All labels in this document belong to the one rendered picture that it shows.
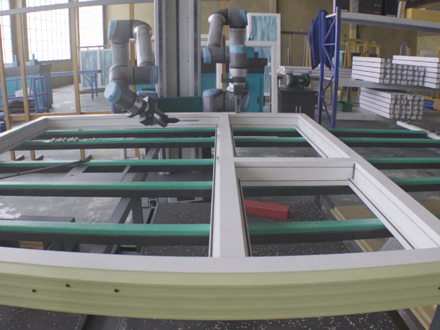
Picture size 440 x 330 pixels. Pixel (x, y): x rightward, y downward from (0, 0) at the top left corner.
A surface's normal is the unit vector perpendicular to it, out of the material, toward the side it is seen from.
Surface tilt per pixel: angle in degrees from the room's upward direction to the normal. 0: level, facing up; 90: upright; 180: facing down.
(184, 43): 90
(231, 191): 0
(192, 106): 90
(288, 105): 90
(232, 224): 0
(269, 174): 90
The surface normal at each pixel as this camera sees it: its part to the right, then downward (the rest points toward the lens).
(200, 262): 0.00, -0.95
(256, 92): 0.03, 0.30
